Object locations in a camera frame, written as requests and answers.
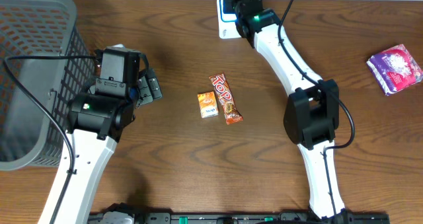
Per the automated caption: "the small orange snack box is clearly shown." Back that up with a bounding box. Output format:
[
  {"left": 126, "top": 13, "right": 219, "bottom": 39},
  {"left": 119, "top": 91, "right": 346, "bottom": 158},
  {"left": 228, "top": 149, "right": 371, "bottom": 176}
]
[{"left": 198, "top": 91, "right": 219, "bottom": 118}]

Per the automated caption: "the grey plastic basket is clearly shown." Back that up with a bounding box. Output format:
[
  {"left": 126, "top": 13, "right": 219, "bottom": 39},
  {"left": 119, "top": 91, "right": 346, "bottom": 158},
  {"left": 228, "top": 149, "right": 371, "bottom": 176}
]
[{"left": 1, "top": 0, "right": 95, "bottom": 171}]

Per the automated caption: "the pink purple pad package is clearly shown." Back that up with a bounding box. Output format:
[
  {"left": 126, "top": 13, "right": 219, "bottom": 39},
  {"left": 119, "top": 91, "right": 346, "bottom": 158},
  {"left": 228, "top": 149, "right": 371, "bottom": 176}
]
[{"left": 366, "top": 44, "right": 422, "bottom": 96}]

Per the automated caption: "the orange chocolate bar wrapper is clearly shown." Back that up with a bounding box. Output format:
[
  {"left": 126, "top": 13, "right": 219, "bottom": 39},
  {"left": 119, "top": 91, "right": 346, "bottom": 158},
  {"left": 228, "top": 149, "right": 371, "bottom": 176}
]
[{"left": 209, "top": 73, "right": 243, "bottom": 125}]

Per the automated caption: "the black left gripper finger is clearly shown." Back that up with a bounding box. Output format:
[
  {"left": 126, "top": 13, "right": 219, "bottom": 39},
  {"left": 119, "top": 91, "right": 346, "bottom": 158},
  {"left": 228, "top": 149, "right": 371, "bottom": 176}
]
[
  {"left": 135, "top": 77, "right": 153, "bottom": 108},
  {"left": 145, "top": 68, "right": 163, "bottom": 100}
]

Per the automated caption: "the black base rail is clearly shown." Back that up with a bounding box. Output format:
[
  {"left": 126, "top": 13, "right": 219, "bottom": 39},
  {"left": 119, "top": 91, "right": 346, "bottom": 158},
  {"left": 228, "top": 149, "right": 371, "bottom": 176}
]
[{"left": 87, "top": 211, "right": 391, "bottom": 224}]

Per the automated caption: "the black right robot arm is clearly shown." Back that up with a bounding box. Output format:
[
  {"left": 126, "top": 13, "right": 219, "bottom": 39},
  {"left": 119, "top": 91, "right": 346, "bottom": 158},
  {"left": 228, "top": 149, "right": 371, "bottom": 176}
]
[{"left": 219, "top": 0, "right": 345, "bottom": 223}]

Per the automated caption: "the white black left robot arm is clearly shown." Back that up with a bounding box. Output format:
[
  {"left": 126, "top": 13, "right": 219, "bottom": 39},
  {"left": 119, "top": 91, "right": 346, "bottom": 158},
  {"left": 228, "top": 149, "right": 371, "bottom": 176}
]
[{"left": 38, "top": 46, "right": 163, "bottom": 223}]

